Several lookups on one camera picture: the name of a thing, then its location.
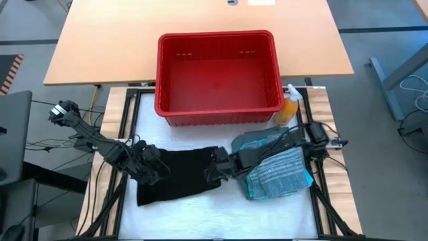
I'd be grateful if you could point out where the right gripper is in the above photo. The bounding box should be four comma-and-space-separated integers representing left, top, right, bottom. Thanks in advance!
203, 146, 242, 185

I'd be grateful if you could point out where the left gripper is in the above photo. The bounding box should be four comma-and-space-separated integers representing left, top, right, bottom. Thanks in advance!
130, 140, 171, 185

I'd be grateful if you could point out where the black garment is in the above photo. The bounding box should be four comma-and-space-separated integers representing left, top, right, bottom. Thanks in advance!
136, 145, 223, 207

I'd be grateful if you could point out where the grey-teal shirt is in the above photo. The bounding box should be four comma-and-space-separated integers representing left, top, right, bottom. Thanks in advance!
231, 125, 291, 152

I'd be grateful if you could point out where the grey garment with label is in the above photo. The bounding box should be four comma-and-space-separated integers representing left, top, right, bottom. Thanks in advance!
246, 133, 309, 201

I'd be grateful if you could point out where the turquoise garment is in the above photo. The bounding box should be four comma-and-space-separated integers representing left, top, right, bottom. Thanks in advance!
239, 139, 314, 202

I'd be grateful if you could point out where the red plastic bin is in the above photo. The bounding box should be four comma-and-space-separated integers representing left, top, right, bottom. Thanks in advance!
154, 29, 286, 127

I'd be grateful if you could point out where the orange spray bottle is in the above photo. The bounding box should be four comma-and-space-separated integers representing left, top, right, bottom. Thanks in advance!
274, 83, 304, 126

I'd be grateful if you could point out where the light wooden desk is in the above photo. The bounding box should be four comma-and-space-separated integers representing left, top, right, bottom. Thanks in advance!
43, 0, 355, 87

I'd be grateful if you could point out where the white card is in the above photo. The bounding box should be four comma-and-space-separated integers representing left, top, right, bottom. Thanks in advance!
247, 0, 277, 7

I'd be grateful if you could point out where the grey metal desk leg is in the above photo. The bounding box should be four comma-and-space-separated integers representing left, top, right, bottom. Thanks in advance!
368, 42, 428, 122

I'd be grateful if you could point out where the yellow cable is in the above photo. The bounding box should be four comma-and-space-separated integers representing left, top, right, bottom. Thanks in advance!
88, 84, 101, 127

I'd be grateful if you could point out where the black aluminium table frame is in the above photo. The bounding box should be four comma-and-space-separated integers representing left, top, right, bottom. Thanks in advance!
78, 87, 366, 241

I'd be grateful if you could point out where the white cable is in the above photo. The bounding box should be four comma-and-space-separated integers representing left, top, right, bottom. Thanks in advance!
399, 74, 428, 114

